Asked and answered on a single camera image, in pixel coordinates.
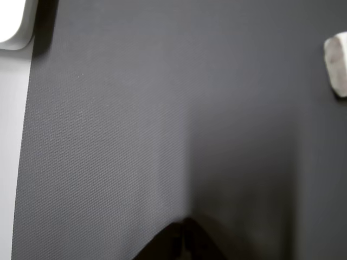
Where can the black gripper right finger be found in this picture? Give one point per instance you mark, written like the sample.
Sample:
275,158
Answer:
200,243

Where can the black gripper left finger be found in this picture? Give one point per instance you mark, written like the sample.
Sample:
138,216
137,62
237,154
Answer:
165,245

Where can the white rectangular eraser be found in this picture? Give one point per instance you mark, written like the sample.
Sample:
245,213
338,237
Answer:
337,65

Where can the dark grey textured mat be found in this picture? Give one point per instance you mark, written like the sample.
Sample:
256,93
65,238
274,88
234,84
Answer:
135,108

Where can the white bowl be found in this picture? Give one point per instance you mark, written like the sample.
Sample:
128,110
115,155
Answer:
12,21

